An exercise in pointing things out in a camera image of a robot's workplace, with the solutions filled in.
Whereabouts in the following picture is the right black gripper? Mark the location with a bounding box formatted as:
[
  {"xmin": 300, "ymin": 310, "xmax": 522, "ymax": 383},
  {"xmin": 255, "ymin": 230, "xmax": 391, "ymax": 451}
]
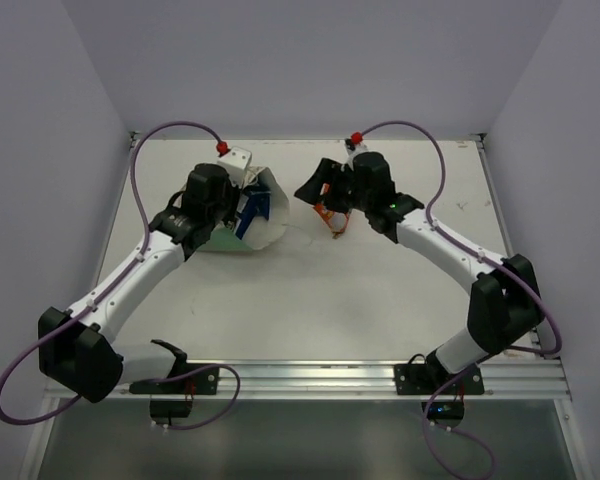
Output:
[{"xmin": 295, "ymin": 157, "xmax": 373, "ymax": 214}]

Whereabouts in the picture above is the orange snack packet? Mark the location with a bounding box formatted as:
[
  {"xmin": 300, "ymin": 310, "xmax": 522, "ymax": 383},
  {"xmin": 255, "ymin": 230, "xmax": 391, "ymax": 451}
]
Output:
[{"xmin": 313, "ymin": 201, "xmax": 352, "ymax": 239}]

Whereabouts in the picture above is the green printed paper bag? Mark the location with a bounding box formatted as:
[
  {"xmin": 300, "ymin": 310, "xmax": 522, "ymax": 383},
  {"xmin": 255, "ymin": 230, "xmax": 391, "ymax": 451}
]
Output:
[{"xmin": 199, "ymin": 166, "xmax": 290, "ymax": 253}]

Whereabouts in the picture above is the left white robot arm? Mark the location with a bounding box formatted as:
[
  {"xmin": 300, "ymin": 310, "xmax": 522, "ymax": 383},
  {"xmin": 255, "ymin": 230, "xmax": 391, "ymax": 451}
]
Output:
[{"xmin": 38, "ymin": 163, "xmax": 240, "ymax": 403}]

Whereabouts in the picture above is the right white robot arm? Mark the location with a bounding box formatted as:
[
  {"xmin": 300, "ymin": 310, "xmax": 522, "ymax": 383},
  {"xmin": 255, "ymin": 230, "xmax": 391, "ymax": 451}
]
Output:
[{"xmin": 294, "ymin": 152, "xmax": 543, "ymax": 394}]

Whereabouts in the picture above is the blue snack packet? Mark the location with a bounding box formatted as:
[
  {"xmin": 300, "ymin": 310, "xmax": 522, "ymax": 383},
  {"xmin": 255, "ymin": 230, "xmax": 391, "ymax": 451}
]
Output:
[{"xmin": 234, "ymin": 183, "xmax": 271, "ymax": 239}]

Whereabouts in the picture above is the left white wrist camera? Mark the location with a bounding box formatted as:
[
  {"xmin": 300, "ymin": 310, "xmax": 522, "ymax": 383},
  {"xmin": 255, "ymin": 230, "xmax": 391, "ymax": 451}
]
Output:
[{"xmin": 217, "ymin": 147, "xmax": 252, "ymax": 189}]

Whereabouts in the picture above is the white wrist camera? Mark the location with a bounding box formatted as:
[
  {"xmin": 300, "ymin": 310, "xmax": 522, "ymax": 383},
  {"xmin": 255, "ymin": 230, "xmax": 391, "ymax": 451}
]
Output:
[
  {"xmin": 344, "ymin": 132, "xmax": 368, "ymax": 169},
  {"xmin": 217, "ymin": 147, "xmax": 252, "ymax": 189}
]

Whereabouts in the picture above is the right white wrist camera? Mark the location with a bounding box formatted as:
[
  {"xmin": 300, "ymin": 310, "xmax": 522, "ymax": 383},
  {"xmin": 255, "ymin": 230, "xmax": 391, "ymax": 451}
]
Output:
[{"xmin": 344, "ymin": 132, "xmax": 368, "ymax": 169}]

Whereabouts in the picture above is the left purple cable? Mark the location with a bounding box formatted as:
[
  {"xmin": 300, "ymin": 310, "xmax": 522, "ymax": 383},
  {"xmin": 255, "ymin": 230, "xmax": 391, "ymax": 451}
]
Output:
[{"xmin": 0, "ymin": 121, "xmax": 242, "ymax": 432}]

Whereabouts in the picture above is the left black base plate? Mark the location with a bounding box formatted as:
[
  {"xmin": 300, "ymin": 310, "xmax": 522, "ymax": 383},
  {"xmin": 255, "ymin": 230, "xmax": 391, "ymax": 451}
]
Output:
[{"xmin": 129, "ymin": 362, "xmax": 219, "ymax": 396}]

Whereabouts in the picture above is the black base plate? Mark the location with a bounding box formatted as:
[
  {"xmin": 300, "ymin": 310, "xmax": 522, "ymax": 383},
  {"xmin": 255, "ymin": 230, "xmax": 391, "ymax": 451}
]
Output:
[
  {"xmin": 393, "ymin": 363, "xmax": 485, "ymax": 396},
  {"xmin": 129, "ymin": 362, "xmax": 219, "ymax": 396}
]

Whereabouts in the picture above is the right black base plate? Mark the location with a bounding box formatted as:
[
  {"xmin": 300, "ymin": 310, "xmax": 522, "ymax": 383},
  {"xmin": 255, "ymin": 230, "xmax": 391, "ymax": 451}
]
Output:
[{"xmin": 393, "ymin": 363, "xmax": 485, "ymax": 396}]

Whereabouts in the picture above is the aluminium mounting rail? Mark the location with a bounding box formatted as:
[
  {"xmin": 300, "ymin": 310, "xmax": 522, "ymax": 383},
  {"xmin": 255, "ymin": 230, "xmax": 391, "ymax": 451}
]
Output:
[{"xmin": 44, "ymin": 357, "xmax": 571, "ymax": 401}]

